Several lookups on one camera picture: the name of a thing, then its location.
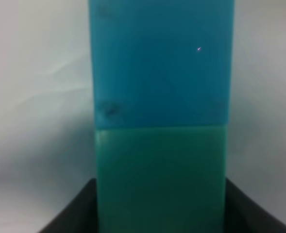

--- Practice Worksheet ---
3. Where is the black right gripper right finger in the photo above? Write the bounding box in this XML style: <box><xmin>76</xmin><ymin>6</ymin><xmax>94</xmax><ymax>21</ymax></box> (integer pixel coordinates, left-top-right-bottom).
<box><xmin>224</xmin><ymin>180</ymin><xmax>286</xmax><ymax>233</ymax></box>

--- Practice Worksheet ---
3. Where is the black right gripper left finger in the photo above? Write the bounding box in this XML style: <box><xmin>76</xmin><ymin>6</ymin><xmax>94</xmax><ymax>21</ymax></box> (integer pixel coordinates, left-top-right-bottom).
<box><xmin>41</xmin><ymin>178</ymin><xmax>98</xmax><ymax>233</ymax></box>

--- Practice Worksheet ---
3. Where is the green block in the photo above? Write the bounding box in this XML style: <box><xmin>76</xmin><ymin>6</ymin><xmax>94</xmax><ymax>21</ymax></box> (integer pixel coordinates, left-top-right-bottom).
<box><xmin>95</xmin><ymin>126</ymin><xmax>227</xmax><ymax>233</ymax></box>

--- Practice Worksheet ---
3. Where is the blue block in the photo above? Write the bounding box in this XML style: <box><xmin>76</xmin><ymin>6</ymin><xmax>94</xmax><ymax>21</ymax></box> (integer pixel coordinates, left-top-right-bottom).
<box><xmin>89</xmin><ymin>0</ymin><xmax>235</xmax><ymax>129</ymax></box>

